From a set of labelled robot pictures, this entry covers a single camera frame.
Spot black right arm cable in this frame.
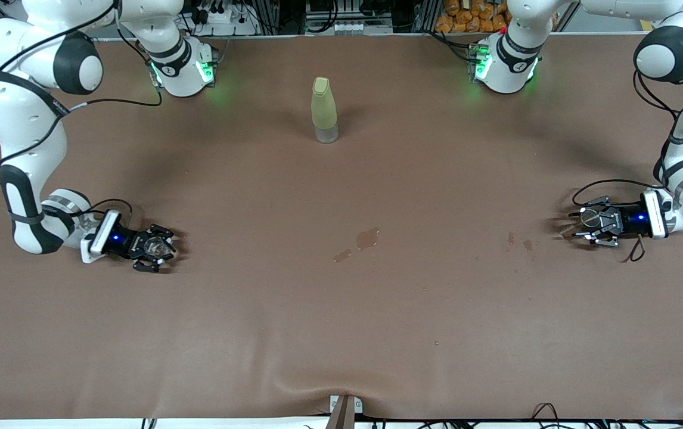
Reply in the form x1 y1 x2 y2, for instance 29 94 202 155
0 0 163 224

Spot white socket strip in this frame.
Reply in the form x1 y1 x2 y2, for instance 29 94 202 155
328 20 394 35

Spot grey metal table bracket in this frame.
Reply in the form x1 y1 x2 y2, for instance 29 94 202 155
328 394 364 415

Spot white power strip with plugs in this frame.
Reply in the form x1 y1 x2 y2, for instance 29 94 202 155
190 0 259 36

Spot steel double cone jigger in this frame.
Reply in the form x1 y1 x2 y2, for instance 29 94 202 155
559 206 601 236

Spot orange packaged snacks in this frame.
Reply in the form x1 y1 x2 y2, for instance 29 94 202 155
435 0 512 33

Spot clear glass cup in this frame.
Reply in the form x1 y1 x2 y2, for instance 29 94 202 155
142 235 169 258

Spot brown table mat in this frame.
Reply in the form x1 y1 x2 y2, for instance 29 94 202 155
0 33 683 421

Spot green bottle with clear base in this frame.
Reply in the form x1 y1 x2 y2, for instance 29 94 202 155
311 76 340 144

